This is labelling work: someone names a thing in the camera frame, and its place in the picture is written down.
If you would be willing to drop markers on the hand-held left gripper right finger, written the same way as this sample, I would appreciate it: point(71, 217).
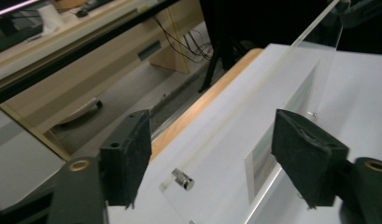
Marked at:
point(304, 155)

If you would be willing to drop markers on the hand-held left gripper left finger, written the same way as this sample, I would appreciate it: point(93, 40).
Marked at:
point(126, 161)

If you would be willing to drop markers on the metal standoff rod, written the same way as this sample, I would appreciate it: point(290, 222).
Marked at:
point(183, 179)

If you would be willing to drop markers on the clear acrylic plate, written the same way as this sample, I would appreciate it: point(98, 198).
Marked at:
point(210, 186)

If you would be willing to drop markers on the small metal screw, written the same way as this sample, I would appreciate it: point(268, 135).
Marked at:
point(312, 114)

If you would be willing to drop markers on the white chair base leg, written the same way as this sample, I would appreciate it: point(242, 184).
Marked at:
point(82, 110)

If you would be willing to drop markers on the black metal bar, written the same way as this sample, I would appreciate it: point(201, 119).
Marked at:
point(70, 56)

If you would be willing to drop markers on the black stand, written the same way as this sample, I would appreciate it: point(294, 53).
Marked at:
point(219, 40)

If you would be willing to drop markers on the black computer mouse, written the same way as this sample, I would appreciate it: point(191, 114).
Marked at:
point(82, 12)

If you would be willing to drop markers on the dark monitor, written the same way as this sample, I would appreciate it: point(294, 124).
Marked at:
point(14, 28)

